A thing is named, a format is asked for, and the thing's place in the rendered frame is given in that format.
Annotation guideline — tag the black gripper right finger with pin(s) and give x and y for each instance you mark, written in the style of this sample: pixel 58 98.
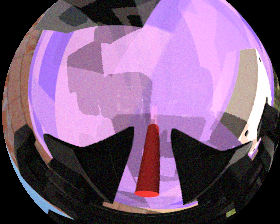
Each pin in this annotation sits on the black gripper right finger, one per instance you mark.
pixel 198 165

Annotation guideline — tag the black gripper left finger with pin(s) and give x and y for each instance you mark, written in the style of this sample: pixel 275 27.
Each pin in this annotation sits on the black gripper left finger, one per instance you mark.
pixel 101 163

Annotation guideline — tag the red peg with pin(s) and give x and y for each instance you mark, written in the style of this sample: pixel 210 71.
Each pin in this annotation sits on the red peg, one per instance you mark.
pixel 149 175

